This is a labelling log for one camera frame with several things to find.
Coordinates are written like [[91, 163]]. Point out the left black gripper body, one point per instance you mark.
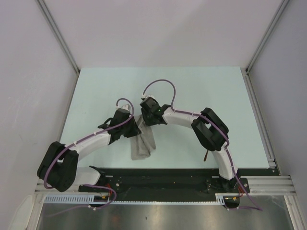
[[122, 129]]

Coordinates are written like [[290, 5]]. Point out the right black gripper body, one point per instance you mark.
[[147, 118]]

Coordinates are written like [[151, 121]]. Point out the grey cloth napkin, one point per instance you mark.
[[143, 144]]

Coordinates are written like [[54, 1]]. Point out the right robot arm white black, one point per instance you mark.
[[210, 131]]

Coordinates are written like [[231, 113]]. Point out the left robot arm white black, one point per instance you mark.
[[59, 168]]

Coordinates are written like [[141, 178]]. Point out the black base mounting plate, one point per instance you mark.
[[160, 185]]

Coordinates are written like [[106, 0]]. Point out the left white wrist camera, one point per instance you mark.
[[126, 107]]

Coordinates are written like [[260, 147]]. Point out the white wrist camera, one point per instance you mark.
[[143, 97], [126, 107]]

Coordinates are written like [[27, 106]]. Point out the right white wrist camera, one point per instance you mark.
[[143, 97]]

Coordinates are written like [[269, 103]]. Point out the aluminium front rail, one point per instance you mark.
[[258, 185]]

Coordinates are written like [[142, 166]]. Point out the left aluminium corner post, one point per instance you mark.
[[43, 7]]

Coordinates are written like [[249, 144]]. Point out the aluminium corner post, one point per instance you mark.
[[268, 33], [43, 7]]

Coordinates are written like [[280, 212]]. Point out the right aluminium corner post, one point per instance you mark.
[[268, 33]]

